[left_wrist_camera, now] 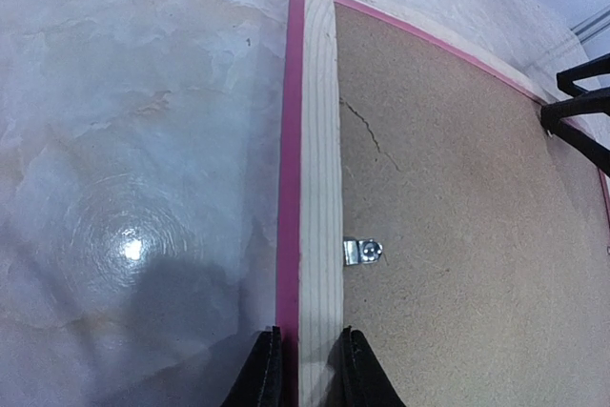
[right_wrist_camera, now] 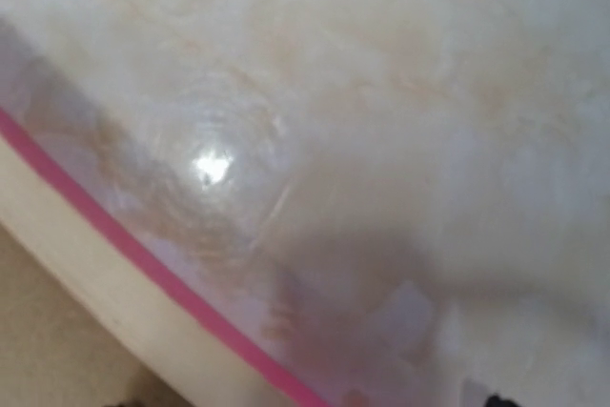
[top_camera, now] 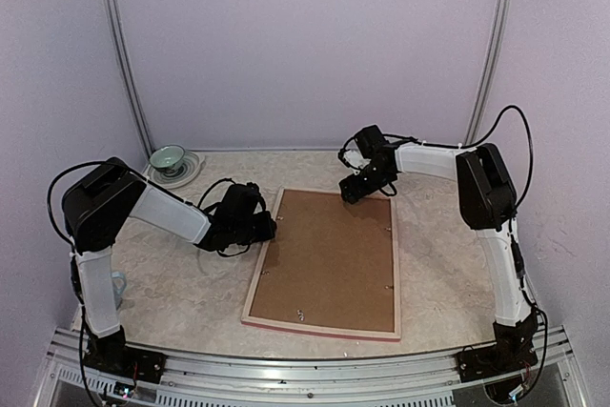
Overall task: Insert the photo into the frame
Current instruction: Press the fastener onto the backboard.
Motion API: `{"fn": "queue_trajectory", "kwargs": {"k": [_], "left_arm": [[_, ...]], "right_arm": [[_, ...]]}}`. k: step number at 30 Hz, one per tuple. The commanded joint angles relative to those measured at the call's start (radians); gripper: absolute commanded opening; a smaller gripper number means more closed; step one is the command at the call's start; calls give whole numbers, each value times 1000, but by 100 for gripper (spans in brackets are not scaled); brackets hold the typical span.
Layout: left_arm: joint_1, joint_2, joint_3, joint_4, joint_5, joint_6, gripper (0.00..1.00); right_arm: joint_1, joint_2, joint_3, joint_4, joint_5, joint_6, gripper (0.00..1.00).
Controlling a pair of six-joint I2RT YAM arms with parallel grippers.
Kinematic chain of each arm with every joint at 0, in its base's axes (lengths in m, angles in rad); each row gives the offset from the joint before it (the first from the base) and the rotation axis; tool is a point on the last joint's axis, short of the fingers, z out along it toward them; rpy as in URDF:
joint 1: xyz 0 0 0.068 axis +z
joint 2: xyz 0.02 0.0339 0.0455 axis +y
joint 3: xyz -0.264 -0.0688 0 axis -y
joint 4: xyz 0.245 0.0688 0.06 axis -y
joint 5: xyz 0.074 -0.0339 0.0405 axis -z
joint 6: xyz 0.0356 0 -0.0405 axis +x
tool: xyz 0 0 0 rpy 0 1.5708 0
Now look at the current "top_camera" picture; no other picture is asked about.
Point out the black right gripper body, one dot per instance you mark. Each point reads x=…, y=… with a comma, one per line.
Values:
x=376, y=180

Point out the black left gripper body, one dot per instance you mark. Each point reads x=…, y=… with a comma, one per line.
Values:
x=245, y=234

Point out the brown backing board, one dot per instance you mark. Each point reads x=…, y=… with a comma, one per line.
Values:
x=329, y=259

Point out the pink wooden picture frame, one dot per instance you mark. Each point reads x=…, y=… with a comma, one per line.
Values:
x=324, y=326

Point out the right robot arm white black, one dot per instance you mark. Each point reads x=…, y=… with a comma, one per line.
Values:
x=486, y=196

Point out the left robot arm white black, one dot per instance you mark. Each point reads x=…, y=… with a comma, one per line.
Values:
x=97, y=207

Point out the green ceramic bowl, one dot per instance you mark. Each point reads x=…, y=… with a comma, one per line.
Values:
x=168, y=159

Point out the white and blue mug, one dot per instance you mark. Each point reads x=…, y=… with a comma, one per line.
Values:
x=119, y=285

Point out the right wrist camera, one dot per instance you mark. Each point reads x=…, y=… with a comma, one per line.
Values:
x=352, y=159

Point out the aluminium front rail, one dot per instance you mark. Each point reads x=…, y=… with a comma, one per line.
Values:
x=200, y=379

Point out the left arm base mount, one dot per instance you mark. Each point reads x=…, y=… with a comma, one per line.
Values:
x=112, y=355

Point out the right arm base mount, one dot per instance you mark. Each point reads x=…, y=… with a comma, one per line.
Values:
x=512, y=350

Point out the right aluminium corner post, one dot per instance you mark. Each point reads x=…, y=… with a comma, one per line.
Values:
x=492, y=54

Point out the aluminium corner post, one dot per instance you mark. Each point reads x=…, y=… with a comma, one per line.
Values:
x=119, y=43
x=492, y=54

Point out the left aluminium corner post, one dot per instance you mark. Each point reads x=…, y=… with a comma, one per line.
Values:
x=119, y=43

